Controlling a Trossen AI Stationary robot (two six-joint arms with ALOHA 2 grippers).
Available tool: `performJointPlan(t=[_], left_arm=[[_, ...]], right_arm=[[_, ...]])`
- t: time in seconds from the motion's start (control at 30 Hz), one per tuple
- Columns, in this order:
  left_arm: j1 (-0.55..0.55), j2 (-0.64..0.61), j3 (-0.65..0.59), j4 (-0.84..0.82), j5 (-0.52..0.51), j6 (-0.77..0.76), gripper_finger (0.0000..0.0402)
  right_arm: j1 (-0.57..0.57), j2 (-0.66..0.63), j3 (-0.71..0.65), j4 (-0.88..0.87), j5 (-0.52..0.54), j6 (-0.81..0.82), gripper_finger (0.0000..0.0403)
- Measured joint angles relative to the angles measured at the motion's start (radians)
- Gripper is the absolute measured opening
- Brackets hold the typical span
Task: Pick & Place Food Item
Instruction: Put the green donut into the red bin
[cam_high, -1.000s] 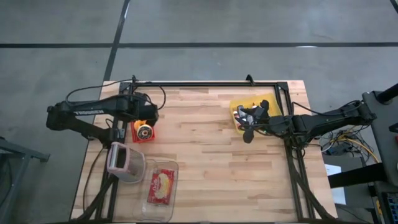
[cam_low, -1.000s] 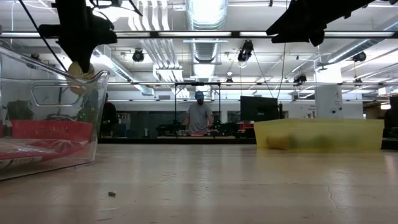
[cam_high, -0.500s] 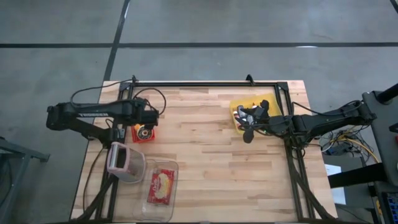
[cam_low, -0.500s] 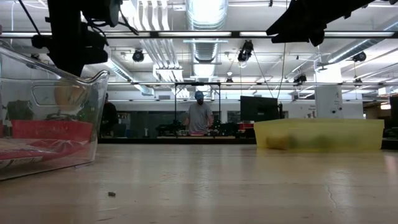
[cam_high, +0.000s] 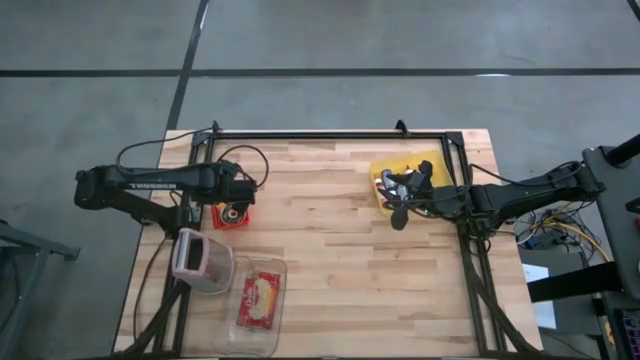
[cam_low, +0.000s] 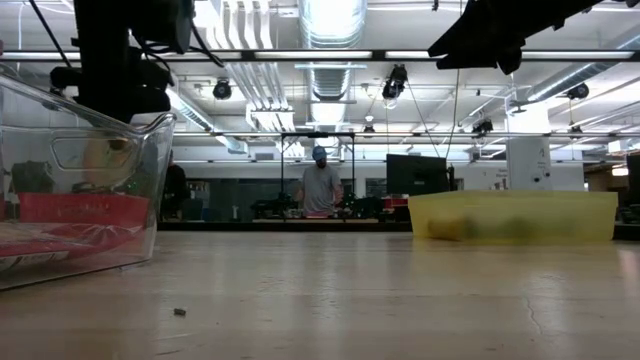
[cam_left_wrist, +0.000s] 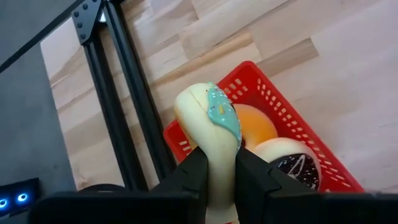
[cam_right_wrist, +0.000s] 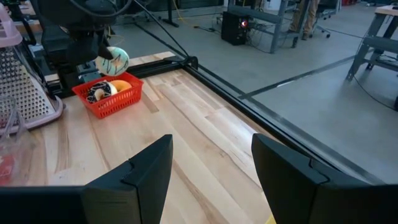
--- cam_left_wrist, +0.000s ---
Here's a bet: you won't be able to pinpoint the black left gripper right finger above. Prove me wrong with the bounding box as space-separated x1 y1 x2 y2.
234 145 309 224

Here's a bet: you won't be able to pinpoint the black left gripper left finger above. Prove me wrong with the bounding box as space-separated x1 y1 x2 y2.
151 146 210 224

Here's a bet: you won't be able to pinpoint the orange frosted donut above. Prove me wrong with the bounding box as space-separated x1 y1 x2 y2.
233 103 279 153

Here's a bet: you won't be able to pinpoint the teal frosted donut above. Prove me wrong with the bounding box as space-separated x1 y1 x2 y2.
173 82 243 224

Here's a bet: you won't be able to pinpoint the chocolate frosted donut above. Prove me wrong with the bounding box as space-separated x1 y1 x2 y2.
254 136 323 191

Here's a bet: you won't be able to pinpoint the red plastic mesh basket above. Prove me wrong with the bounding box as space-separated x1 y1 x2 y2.
163 60 365 194

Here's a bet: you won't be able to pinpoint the black device blue lights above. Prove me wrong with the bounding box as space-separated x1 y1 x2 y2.
0 177 41 218

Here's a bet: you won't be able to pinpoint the black aluminium rig frame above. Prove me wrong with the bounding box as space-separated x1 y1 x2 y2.
70 0 177 192

